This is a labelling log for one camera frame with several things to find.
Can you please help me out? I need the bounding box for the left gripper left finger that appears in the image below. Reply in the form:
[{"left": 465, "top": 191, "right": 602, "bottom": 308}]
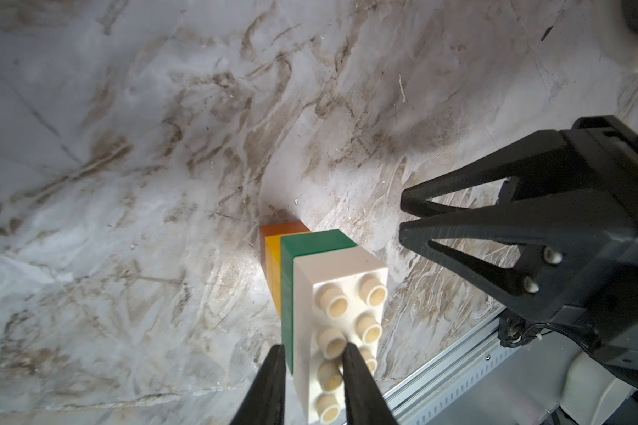
[{"left": 230, "top": 345, "right": 286, "bottom": 425}]

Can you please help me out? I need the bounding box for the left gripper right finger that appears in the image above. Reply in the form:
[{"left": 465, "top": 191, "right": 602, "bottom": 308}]
[{"left": 342, "top": 343, "right": 398, "bottom": 425}]

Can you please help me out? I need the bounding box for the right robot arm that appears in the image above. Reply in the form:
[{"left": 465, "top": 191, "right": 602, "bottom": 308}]
[{"left": 399, "top": 116, "right": 638, "bottom": 424}]

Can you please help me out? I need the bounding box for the green lego brick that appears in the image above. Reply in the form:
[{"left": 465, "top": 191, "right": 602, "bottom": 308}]
[{"left": 280, "top": 229, "right": 357, "bottom": 375}]

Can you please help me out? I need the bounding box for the orange brown lego piece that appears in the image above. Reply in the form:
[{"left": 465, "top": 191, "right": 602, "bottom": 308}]
[{"left": 259, "top": 221, "right": 310, "bottom": 276}]

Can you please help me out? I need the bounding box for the aluminium front rail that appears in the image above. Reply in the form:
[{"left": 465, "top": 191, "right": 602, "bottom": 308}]
[{"left": 345, "top": 310, "right": 581, "bottom": 425}]

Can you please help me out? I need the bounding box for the yellow square lego brick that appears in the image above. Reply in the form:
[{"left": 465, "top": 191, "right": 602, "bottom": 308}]
[{"left": 265, "top": 234, "right": 294, "bottom": 318}]

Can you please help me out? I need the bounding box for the white lego brick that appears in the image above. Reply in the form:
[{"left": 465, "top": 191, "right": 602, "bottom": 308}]
[{"left": 293, "top": 246, "right": 388, "bottom": 424}]

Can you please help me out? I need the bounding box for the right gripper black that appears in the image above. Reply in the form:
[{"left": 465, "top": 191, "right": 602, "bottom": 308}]
[{"left": 399, "top": 116, "right": 638, "bottom": 372}]

